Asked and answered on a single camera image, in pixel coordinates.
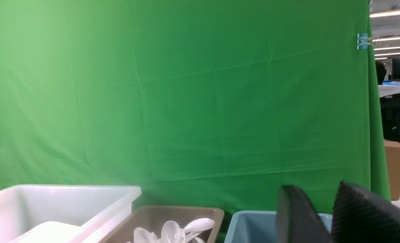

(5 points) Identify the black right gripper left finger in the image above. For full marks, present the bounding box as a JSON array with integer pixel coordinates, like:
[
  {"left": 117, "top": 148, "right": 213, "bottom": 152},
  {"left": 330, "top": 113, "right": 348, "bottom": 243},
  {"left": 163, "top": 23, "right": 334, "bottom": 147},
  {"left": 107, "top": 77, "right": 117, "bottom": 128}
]
[{"left": 276, "top": 185, "right": 331, "bottom": 243}]

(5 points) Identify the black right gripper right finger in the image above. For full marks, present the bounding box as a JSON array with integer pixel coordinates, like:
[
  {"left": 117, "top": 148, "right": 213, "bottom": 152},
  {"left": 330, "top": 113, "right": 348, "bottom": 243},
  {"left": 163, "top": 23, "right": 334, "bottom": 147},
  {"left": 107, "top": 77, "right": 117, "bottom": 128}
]
[{"left": 331, "top": 182, "right": 400, "bottom": 243}]

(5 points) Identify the blue plastic chopstick bin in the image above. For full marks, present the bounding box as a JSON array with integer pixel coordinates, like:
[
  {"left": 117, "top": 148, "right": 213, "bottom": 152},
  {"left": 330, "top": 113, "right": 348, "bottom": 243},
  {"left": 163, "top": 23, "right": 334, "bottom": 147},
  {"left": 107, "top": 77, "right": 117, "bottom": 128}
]
[{"left": 224, "top": 210, "right": 334, "bottom": 243}]

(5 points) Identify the brown cardboard box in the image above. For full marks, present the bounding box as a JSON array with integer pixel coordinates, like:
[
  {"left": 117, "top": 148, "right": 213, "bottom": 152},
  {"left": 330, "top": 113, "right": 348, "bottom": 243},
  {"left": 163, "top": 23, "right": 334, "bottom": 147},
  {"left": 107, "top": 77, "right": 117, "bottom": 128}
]
[{"left": 384, "top": 140, "right": 400, "bottom": 200}]

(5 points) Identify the white spoon centre pile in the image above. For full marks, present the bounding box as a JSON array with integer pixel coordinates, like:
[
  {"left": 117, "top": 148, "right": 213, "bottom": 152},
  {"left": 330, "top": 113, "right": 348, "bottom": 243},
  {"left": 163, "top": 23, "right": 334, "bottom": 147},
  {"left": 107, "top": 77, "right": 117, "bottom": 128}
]
[{"left": 161, "top": 220, "right": 182, "bottom": 243}]

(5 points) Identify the green backdrop cloth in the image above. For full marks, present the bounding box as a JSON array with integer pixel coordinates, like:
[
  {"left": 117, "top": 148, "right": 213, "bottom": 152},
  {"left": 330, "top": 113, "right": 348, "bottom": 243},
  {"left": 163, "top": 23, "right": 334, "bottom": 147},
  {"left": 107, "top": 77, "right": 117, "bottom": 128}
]
[{"left": 0, "top": 0, "right": 390, "bottom": 214}]

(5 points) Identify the olive green spoon bin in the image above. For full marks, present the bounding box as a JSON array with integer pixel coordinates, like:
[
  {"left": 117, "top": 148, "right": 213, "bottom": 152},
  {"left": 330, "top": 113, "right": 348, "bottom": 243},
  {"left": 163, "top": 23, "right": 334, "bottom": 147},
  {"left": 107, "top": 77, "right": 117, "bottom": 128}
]
[{"left": 100, "top": 206, "right": 225, "bottom": 243}]

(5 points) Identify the white spoon left pile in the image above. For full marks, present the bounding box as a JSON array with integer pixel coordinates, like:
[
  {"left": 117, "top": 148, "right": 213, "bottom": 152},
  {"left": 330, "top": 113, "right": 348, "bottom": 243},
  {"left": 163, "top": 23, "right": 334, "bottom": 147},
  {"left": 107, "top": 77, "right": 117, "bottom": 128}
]
[{"left": 133, "top": 227, "right": 158, "bottom": 243}]

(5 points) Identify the blue binder clip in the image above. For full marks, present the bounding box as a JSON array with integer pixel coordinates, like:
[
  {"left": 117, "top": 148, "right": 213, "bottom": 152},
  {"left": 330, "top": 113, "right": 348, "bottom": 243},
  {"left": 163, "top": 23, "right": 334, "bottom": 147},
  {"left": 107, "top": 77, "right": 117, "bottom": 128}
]
[{"left": 356, "top": 33, "right": 379, "bottom": 50}]

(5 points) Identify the large white plastic tub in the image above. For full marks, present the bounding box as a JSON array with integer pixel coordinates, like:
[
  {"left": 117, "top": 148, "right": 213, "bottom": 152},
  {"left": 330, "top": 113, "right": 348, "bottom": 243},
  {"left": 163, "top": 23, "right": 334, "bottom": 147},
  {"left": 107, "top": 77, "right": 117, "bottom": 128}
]
[{"left": 0, "top": 185, "right": 142, "bottom": 243}]

